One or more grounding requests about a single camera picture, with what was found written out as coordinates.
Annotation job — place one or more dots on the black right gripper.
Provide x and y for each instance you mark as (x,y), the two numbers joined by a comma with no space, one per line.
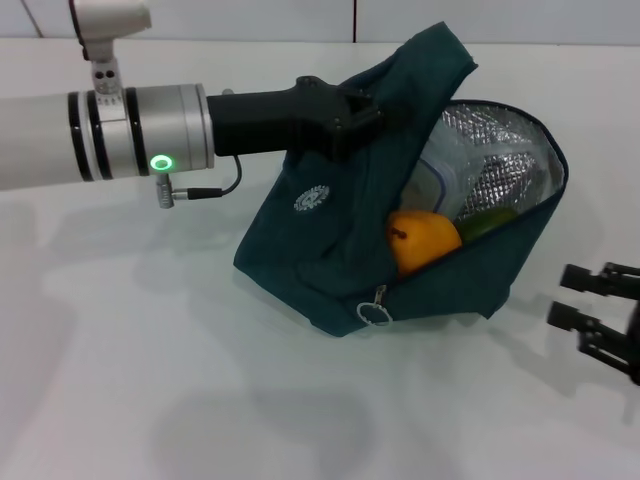
(636,345)

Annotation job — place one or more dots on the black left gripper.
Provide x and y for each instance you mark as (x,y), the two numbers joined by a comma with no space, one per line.
(260,122)

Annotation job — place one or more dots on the clear blue-rimmed food container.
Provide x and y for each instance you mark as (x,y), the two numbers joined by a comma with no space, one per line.
(445,170)

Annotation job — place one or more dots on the teal blue fabric bag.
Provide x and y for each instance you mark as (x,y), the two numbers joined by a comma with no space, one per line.
(310,250)

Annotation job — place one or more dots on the orange pear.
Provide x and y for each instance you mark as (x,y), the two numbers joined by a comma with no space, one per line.
(425,245)

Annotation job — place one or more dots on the green cucumber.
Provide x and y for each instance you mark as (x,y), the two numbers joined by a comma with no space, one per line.
(487,222)

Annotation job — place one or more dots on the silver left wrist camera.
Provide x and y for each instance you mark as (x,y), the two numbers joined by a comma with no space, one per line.
(110,15)

